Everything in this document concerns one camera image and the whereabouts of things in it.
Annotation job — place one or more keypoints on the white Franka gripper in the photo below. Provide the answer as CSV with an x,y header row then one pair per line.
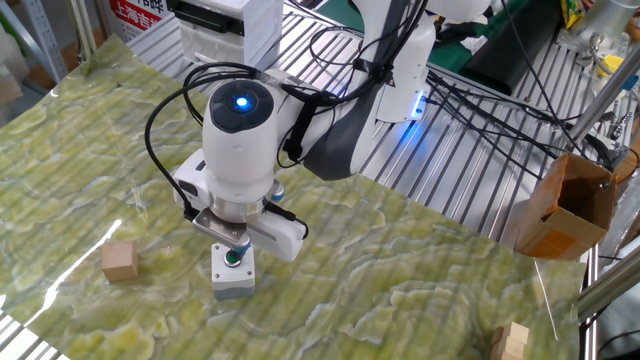
x,y
280,235

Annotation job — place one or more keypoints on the white box with green button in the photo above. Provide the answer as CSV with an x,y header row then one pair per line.
x,y
232,280

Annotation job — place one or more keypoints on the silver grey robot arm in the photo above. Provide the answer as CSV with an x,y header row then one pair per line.
x,y
600,22

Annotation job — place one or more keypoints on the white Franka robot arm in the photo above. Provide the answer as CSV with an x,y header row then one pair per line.
x,y
240,150

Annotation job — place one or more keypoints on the wooden cube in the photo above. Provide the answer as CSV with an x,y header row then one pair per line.
x,y
120,262

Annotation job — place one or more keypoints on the green marble pattern mat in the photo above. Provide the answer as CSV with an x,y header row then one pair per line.
x,y
400,280

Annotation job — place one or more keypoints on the white control box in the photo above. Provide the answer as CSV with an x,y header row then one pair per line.
x,y
250,30

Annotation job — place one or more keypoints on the red and white printed carton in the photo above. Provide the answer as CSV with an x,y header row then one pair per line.
x,y
135,15

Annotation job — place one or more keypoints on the light wooden block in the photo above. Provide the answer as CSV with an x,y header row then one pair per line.
x,y
505,348
519,332

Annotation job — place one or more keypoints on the green cutting mat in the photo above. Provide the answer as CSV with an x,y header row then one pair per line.
x,y
450,56

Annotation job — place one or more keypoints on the brown cardboard box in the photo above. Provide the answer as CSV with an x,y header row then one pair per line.
x,y
555,235

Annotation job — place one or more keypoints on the black fabric roll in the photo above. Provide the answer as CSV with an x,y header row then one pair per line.
x,y
505,55

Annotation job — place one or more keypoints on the silver metal pole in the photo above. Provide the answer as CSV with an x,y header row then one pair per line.
x,y
607,286
600,102

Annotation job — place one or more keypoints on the yellow snack bag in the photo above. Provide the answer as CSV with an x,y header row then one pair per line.
x,y
572,12

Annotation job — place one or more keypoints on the yellow clamp tool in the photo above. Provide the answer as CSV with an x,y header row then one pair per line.
x,y
612,63

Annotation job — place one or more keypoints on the thin metal post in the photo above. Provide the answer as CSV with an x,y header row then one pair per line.
x,y
82,30

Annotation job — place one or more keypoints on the grey perforated rack post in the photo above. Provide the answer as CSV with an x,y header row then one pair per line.
x,y
42,40

